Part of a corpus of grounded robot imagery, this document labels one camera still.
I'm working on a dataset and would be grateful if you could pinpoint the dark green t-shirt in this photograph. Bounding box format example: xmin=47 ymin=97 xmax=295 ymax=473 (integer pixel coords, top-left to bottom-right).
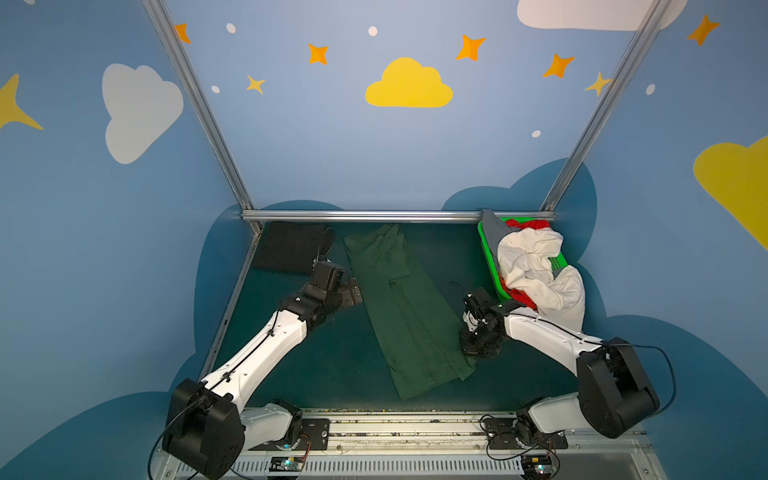
xmin=344 ymin=225 xmax=475 ymax=400

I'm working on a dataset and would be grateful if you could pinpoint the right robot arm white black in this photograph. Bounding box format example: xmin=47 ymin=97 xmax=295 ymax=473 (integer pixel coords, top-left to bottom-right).
xmin=460 ymin=304 xmax=662 ymax=446

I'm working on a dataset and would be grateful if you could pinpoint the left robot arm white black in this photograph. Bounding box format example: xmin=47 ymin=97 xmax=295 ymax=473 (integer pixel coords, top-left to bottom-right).
xmin=155 ymin=279 xmax=363 ymax=479

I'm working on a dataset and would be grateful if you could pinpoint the folded black t-shirt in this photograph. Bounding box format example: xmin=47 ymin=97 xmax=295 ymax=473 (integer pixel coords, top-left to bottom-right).
xmin=251 ymin=222 xmax=335 ymax=276

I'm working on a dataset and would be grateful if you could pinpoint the white t-shirt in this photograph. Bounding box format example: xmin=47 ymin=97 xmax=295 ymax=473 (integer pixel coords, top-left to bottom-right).
xmin=496 ymin=228 xmax=586 ymax=332

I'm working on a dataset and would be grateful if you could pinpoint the grey t-shirt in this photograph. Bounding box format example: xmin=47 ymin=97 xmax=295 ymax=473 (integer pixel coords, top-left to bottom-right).
xmin=479 ymin=209 xmax=513 ymax=256

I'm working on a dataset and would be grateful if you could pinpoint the bright green basket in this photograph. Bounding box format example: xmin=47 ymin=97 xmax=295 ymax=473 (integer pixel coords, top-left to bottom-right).
xmin=477 ymin=215 xmax=568 ymax=304

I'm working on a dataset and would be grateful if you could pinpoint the red t-shirt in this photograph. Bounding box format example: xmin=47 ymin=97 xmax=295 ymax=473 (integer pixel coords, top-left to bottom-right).
xmin=498 ymin=217 xmax=551 ymax=311

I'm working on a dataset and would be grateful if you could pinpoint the right controller board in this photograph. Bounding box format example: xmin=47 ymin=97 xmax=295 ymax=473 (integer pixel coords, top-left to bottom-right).
xmin=521 ymin=455 xmax=556 ymax=479

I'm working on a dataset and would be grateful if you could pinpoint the controller board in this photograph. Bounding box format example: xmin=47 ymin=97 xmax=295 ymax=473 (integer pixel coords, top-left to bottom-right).
xmin=269 ymin=457 xmax=305 ymax=475
xmin=521 ymin=455 xmax=556 ymax=479

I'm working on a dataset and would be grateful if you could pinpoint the left controller board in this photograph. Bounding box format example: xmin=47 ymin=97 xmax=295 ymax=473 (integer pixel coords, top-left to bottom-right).
xmin=269 ymin=457 xmax=305 ymax=475

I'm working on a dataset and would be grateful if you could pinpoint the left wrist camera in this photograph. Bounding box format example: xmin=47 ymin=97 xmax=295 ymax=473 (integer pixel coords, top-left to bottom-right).
xmin=305 ymin=261 xmax=345 ymax=299

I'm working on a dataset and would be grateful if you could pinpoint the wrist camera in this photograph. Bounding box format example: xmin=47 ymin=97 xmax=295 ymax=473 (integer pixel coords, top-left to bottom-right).
xmin=464 ymin=288 xmax=496 ymax=320
xmin=305 ymin=261 xmax=345 ymax=299

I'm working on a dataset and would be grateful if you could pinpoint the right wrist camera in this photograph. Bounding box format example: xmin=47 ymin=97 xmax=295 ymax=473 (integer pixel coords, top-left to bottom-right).
xmin=464 ymin=288 xmax=496 ymax=320

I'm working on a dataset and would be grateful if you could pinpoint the aluminium frame back rail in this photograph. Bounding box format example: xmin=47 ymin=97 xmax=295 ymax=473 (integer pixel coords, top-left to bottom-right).
xmin=241 ymin=209 xmax=556 ymax=224

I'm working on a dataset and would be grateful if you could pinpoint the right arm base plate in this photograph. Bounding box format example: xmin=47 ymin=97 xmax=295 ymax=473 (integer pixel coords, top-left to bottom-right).
xmin=479 ymin=415 xmax=568 ymax=450

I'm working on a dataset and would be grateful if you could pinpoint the aluminium front rail base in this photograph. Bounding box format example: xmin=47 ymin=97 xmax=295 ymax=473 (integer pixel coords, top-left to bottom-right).
xmin=143 ymin=409 xmax=668 ymax=480

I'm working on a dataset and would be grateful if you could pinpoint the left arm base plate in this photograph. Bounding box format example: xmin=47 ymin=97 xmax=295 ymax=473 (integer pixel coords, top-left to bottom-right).
xmin=250 ymin=418 xmax=331 ymax=452

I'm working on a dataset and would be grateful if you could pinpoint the aluminium frame left post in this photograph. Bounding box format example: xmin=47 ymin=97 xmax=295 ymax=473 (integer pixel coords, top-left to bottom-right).
xmin=141 ymin=0 xmax=254 ymax=218

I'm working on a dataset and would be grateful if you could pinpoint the aluminium frame post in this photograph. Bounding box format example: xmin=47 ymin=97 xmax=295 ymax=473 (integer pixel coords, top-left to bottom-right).
xmin=539 ymin=0 xmax=672 ymax=215
xmin=141 ymin=0 xmax=254 ymax=218

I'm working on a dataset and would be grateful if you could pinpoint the aluminium frame right post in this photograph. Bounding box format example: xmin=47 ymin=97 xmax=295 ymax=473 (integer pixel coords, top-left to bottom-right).
xmin=539 ymin=0 xmax=672 ymax=215

